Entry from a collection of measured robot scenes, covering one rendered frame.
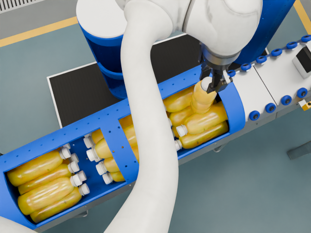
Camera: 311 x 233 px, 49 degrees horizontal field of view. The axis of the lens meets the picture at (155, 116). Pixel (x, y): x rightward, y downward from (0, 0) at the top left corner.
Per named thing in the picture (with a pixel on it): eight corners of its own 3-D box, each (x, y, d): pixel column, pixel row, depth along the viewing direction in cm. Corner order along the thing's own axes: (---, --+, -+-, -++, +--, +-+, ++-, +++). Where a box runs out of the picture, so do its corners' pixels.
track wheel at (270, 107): (276, 102, 139) (273, 100, 140) (266, 107, 138) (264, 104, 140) (277, 111, 141) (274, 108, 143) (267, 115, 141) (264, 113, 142)
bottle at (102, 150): (149, 137, 122) (98, 162, 121) (140, 119, 122) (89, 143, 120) (151, 139, 115) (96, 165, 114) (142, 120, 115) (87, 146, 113)
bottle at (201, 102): (212, 96, 122) (221, 75, 102) (209, 116, 120) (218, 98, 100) (191, 93, 122) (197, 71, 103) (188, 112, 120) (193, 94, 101)
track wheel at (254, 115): (260, 110, 138) (257, 107, 139) (250, 115, 137) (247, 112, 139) (261, 118, 141) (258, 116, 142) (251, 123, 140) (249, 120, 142)
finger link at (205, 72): (202, 72, 95) (201, 70, 95) (200, 81, 102) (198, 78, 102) (212, 68, 95) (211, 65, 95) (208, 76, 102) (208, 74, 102)
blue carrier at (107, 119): (234, 133, 141) (255, 122, 113) (35, 229, 133) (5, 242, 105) (203, 73, 145) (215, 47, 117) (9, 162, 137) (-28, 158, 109)
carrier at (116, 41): (102, 69, 234) (114, 107, 227) (68, -10, 150) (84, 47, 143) (142, 57, 236) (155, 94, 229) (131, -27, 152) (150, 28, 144)
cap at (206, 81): (214, 79, 102) (215, 77, 100) (213, 91, 101) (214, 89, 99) (202, 77, 102) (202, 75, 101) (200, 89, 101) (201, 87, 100)
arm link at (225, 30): (256, 24, 73) (199, 3, 75) (280, -23, 58) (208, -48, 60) (239, 67, 71) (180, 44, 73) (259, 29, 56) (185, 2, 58)
